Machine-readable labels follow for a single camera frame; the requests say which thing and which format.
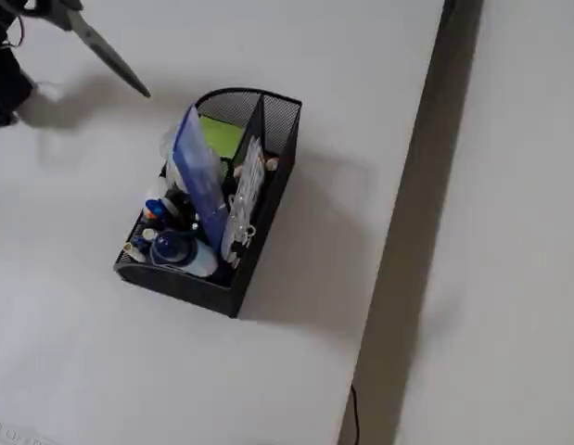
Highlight thin black cable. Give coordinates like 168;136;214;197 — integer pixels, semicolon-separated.
350;384;362;445

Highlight grey handled scissors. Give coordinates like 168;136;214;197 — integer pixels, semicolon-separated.
21;0;152;99

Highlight green sticky note pad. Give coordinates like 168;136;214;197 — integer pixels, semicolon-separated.
198;115;245;159

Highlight black mesh desk organizer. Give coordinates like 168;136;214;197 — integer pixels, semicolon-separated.
112;86;303;320

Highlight blue translucent plastic case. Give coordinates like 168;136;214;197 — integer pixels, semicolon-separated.
172;104;223;257

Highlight clear bag with rings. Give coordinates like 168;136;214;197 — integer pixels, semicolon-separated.
220;135;265;269

